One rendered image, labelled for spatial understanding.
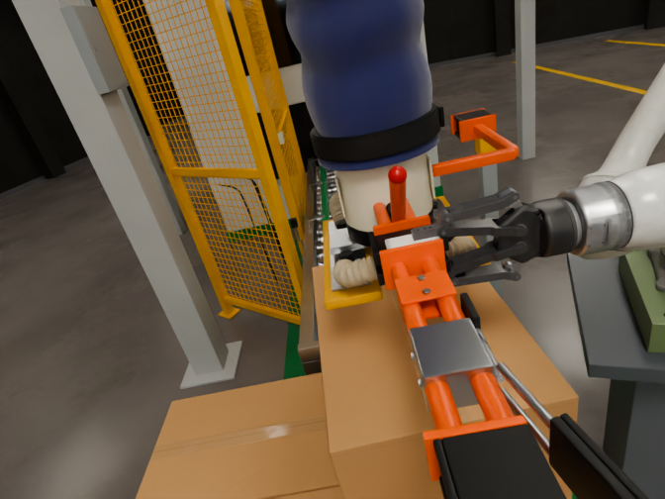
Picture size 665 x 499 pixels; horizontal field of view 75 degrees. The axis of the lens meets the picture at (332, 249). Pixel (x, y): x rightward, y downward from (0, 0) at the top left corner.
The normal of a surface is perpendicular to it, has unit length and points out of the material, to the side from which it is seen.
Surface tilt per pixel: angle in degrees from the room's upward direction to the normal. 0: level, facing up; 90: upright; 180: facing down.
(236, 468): 0
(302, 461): 0
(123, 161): 90
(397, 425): 0
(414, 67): 76
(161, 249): 90
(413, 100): 92
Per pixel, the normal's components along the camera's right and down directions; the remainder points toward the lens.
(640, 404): -0.33, 0.51
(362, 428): -0.22, -0.86
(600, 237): 0.04, 0.46
